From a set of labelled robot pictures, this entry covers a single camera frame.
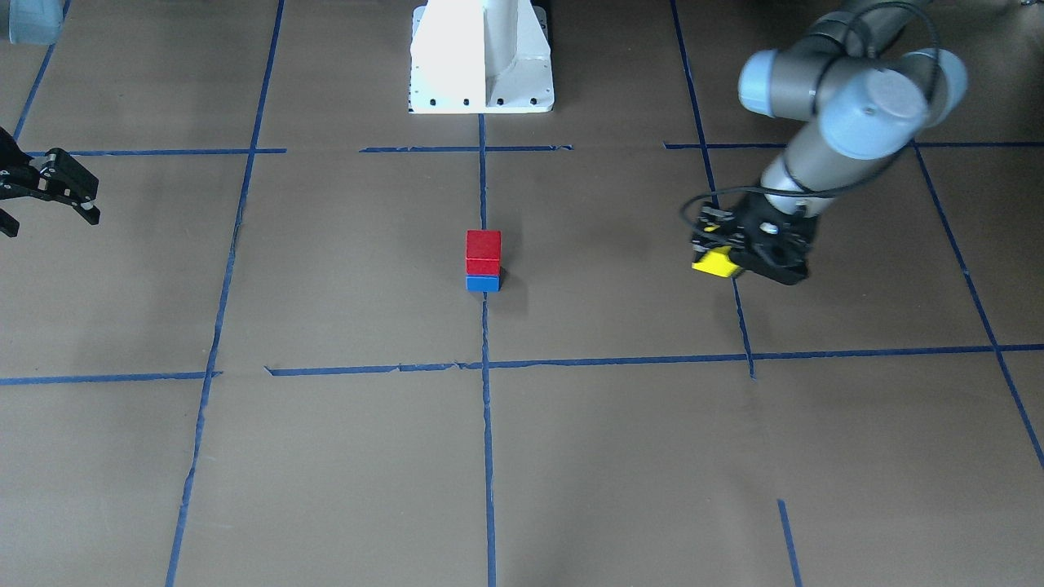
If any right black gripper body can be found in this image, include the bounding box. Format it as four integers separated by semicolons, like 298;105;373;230
1;127;38;201

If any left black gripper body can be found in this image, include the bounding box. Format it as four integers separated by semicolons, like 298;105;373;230
730;192;818;285

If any yellow wooden block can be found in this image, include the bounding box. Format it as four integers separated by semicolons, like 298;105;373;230
691;245;738;279

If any red wooden block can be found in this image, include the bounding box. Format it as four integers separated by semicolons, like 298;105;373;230
465;229;502;277

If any blue wooden block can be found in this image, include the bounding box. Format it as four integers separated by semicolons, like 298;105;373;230
465;274;501;294

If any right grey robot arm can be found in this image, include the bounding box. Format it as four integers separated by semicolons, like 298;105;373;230
1;1;101;226

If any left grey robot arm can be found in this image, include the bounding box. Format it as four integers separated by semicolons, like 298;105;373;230
681;1;969;285

